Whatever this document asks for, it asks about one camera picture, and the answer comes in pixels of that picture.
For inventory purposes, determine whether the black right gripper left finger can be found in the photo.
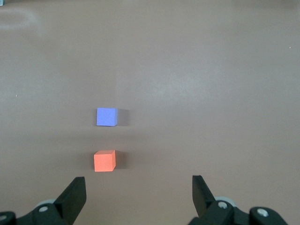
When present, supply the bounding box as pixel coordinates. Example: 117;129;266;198
14;177;87;225

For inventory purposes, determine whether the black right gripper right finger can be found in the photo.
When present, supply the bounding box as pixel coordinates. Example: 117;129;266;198
187;175;250;225

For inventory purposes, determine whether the orange foam block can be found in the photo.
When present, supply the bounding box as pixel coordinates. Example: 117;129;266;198
93;150;117;173

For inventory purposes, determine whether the purple foam block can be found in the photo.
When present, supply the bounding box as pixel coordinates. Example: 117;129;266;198
96;107;118;127

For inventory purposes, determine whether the brown table cloth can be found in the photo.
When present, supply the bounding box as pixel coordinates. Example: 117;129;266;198
0;0;300;225

